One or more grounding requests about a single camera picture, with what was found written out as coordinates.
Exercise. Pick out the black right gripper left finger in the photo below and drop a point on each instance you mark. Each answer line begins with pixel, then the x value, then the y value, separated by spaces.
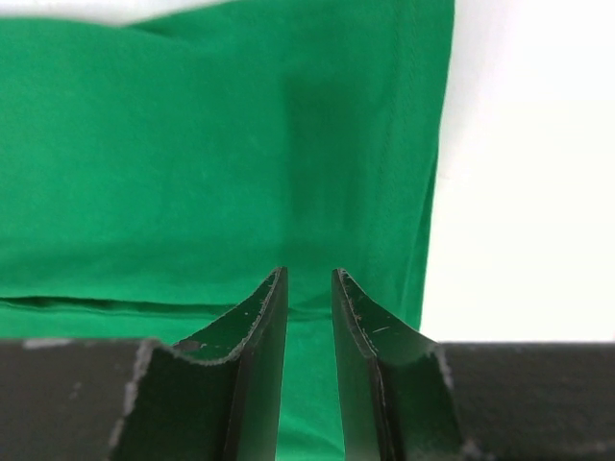
pixel 214 395

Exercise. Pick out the green t shirt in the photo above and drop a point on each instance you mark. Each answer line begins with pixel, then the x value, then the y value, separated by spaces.
pixel 153 173

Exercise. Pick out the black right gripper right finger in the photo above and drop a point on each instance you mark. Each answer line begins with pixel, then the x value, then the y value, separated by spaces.
pixel 406 397

